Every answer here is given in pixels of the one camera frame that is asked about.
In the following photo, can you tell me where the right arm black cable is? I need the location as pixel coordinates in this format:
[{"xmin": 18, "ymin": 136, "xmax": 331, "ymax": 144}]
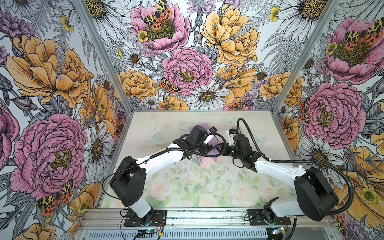
[{"xmin": 235, "ymin": 117, "xmax": 356, "ymax": 217}]

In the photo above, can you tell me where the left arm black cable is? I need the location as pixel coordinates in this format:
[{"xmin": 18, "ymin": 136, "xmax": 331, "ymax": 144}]
[{"xmin": 100, "ymin": 132, "xmax": 230, "ymax": 202}]

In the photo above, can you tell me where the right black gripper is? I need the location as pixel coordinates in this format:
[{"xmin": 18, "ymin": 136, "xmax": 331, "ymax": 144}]
[{"xmin": 215, "ymin": 142, "xmax": 244, "ymax": 160}]

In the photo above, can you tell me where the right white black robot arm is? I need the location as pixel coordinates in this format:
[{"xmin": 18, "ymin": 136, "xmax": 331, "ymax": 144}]
[{"xmin": 225, "ymin": 129, "xmax": 339, "ymax": 224}]

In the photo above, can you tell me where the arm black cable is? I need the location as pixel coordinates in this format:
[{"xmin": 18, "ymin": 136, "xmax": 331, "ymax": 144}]
[
  {"xmin": 235, "ymin": 117, "xmax": 356, "ymax": 217},
  {"xmin": 100, "ymin": 132, "xmax": 230, "ymax": 202}
]

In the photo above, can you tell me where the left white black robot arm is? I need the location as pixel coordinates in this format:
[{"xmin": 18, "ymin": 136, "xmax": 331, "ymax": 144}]
[{"xmin": 109, "ymin": 125, "xmax": 229, "ymax": 226}]

